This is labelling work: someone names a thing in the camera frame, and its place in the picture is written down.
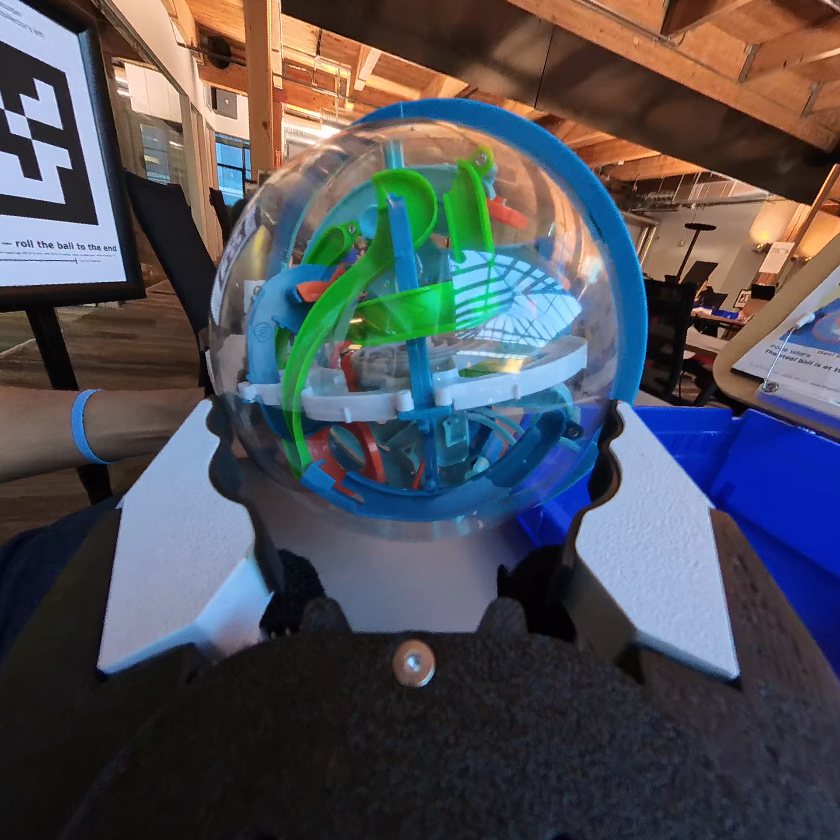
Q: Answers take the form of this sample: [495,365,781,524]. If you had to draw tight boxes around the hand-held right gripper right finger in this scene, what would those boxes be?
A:
[525,399,741,680]

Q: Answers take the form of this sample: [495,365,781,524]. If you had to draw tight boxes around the black folding chair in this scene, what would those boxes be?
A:
[123,169,227,395]

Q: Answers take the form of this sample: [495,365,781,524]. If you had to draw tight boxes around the clear plastic maze ball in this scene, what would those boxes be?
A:
[206,98,649,542]

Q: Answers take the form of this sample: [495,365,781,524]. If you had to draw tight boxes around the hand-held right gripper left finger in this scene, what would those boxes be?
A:
[96,397,290,677]

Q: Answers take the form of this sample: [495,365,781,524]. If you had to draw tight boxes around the printed instruction sheet stand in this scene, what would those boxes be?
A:
[712,233,840,441]

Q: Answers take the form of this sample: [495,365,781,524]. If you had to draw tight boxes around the wooden post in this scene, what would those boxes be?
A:
[243,0,284,175]

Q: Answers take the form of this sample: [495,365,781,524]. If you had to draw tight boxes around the black framed marker sign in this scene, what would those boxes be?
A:
[0,0,147,506]

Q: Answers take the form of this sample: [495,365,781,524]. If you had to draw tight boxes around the blue rubber wristband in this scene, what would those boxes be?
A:
[70,388,116,466]

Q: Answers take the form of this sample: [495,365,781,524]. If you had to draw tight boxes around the person's dark trousers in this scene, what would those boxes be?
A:
[0,499,122,664]

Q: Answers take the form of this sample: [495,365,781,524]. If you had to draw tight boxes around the large blue plastic bin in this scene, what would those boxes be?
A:
[515,403,840,677]

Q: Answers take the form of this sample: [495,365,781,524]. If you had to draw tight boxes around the person's left forearm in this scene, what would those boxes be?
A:
[0,384,214,485]

